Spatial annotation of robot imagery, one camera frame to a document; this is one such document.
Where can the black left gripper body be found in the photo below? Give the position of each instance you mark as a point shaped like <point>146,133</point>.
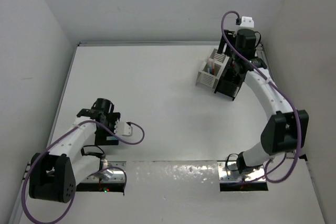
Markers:
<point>100,136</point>

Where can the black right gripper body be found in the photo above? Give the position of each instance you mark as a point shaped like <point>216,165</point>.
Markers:
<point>232,36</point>

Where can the white slotted organizer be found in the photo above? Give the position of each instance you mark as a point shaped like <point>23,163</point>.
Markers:
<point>206,79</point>

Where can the black slotted organizer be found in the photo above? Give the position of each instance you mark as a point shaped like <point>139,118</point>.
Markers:
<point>230,81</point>

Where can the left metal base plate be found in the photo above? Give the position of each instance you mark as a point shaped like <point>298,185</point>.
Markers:
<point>112,172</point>

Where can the pink pen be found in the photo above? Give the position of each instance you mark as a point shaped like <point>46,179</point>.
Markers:
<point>211,64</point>

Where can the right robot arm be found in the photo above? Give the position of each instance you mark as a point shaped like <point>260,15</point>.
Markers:
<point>284,127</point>

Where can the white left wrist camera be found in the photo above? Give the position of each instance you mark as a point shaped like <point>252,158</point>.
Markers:
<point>123,129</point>

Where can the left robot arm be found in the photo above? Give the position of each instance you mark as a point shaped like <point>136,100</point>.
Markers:
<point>56,175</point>

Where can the metal base plate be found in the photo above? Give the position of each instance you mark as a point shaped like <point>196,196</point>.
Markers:
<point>228,173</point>
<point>112,172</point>

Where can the red ink pen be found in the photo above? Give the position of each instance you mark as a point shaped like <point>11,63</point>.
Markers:
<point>214,68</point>

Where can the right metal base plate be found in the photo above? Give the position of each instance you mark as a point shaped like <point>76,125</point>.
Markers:
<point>228,173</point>

